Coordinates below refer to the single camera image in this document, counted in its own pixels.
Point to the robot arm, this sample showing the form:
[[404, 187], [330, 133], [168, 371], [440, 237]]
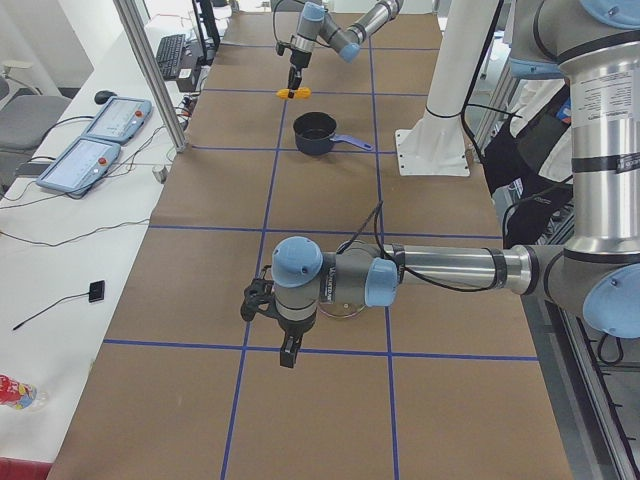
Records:
[[316, 26]]

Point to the lower blue teach pendant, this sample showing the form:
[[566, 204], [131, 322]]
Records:
[[79, 166]]

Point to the small black square pad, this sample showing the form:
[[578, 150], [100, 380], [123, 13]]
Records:
[[96, 291]]

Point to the red snack packet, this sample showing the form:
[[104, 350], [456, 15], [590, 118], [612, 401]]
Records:
[[18, 395]]

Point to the black keyboard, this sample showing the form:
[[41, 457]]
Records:
[[169, 55]]

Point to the glass pot lid blue knob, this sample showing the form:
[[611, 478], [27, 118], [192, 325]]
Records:
[[340, 310]]

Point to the yellow corn cob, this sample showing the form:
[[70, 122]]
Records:
[[290, 94]]

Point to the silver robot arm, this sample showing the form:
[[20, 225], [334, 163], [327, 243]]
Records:
[[594, 275]]

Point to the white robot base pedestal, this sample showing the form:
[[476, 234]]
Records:
[[435, 146]]

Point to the upper blue teach pendant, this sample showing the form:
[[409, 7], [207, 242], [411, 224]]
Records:
[[119, 119]]

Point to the blue teach pendant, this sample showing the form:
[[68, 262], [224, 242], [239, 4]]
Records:
[[79, 166], [119, 119]]

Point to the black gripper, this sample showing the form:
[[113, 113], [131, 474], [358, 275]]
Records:
[[294, 328], [299, 59]]

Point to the dark blue saucepan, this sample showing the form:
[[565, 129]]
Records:
[[315, 134]]

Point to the grey office chair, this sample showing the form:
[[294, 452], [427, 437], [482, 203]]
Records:
[[25, 119]]

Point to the aluminium frame post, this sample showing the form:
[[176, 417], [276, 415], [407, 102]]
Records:
[[133, 26]]

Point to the black computer mouse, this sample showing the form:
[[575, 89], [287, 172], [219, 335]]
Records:
[[102, 96]]

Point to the person in dark apron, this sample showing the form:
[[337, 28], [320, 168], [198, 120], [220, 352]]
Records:
[[534, 145]]

